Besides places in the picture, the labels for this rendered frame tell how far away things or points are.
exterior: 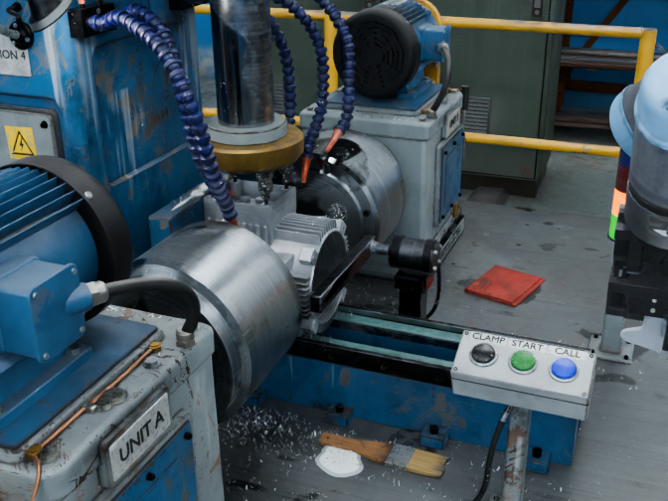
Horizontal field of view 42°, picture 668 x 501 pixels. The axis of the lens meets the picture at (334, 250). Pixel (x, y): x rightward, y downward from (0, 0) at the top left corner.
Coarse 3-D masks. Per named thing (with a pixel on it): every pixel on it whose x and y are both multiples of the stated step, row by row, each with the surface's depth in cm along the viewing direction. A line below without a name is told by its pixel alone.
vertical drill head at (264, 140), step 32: (224, 0) 125; (256, 0) 125; (224, 32) 127; (256, 32) 127; (224, 64) 129; (256, 64) 129; (224, 96) 131; (256, 96) 131; (224, 128) 132; (256, 128) 132; (288, 128) 140; (224, 160) 130; (256, 160) 130; (288, 160) 133
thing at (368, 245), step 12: (372, 240) 152; (348, 252) 148; (360, 252) 147; (348, 264) 142; (360, 264) 147; (336, 276) 138; (348, 276) 142; (324, 288) 134; (336, 288) 138; (312, 300) 133; (324, 300) 134
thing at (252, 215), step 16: (240, 192) 147; (256, 192) 146; (272, 192) 145; (288, 192) 141; (208, 208) 140; (240, 208) 137; (256, 208) 136; (272, 208) 136; (288, 208) 142; (240, 224) 138; (256, 224) 137; (272, 224) 137; (272, 240) 138
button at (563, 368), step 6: (558, 360) 106; (564, 360) 106; (570, 360) 106; (552, 366) 106; (558, 366) 106; (564, 366) 105; (570, 366) 105; (576, 366) 105; (552, 372) 106; (558, 372) 105; (564, 372) 105; (570, 372) 105; (576, 372) 105; (564, 378) 105; (570, 378) 105
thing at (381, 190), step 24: (336, 144) 158; (360, 144) 161; (312, 168) 154; (336, 168) 152; (360, 168) 154; (384, 168) 160; (312, 192) 155; (336, 192) 154; (360, 192) 152; (384, 192) 157; (336, 216) 152; (360, 216) 154; (384, 216) 156; (360, 240) 156; (384, 240) 163
